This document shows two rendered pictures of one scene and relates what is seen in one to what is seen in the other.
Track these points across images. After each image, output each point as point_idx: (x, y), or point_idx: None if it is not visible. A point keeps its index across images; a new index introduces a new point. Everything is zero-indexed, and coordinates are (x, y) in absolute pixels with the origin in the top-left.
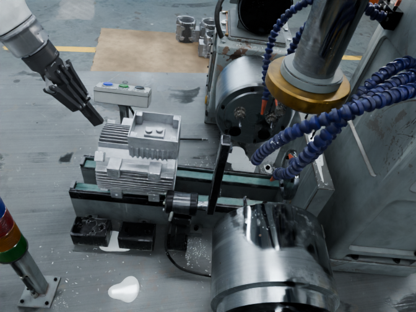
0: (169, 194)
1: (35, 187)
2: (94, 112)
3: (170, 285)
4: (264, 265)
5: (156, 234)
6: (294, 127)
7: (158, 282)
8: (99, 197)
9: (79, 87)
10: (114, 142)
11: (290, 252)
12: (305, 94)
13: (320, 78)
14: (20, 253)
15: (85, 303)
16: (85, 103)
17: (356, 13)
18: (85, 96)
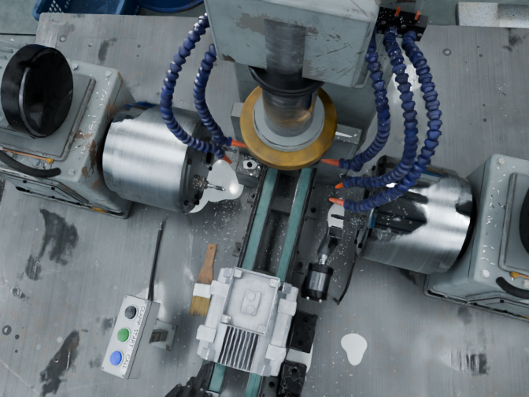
0: (315, 294)
1: None
2: (203, 376)
3: (355, 302)
4: (439, 228)
5: (297, 309)
6: (411, 183)
7: (350, 313)
8: None
9: (175, 396)
10: (251, 352)
11: (433, 202)
12: (323, 139)
13: (313, 116)
14: None
15: (362, 387)
16: (194, 387)
17: None
18: (187, 387)
